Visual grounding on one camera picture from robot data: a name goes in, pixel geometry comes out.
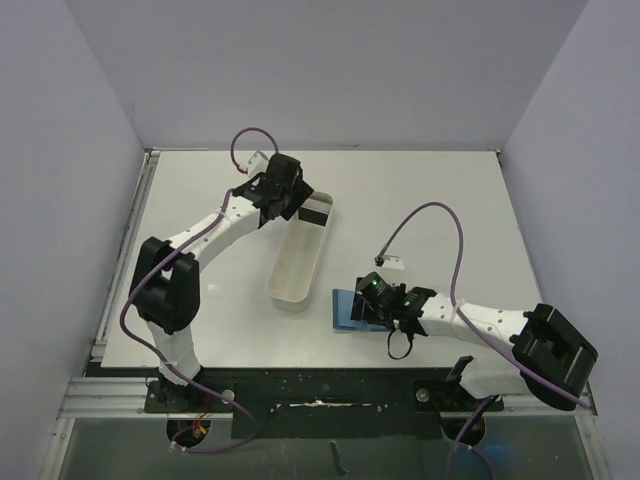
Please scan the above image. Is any blue card holder wallet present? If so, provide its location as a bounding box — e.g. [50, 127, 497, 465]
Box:
[332, 289, 389, 333]

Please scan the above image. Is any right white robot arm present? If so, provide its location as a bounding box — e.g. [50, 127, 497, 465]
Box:
[351, 272, 598, 411]

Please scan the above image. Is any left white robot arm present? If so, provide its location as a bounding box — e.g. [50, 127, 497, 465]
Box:
[119, 153, 314, 411]

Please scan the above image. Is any white oblong plastic tray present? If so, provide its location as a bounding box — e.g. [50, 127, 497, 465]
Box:
[267, 191, 334, 313]

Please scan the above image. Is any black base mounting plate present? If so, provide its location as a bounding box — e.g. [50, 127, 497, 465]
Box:
[144, 367, 480, 440]

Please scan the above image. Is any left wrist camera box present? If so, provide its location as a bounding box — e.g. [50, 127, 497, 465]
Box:
[246, 151, 269, 177]

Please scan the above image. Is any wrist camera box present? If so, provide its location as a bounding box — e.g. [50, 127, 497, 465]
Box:
[374, 254, 405, 271]
[246, 151, 269, 177]

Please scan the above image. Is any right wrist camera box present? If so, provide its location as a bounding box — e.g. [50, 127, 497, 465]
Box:
[374, 254, 405, 271]

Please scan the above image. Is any aluminium frame rail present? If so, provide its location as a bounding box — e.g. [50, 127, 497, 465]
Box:
[39, 148, 161, 479]

